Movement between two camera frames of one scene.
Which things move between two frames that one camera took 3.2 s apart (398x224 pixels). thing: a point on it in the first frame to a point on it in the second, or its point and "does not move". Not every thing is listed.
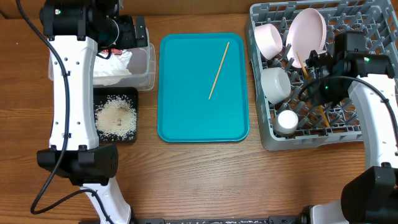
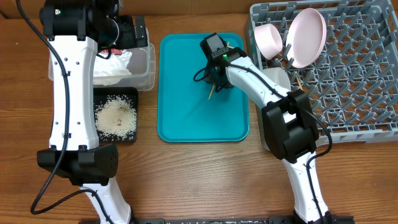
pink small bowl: [268, 40] does not move
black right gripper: [314, 94] to [226, 84]
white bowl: [275, 84] does not move
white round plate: [306, 33] does not move
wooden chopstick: [307, 76] to [300, 83]
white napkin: [109, 71] does not move
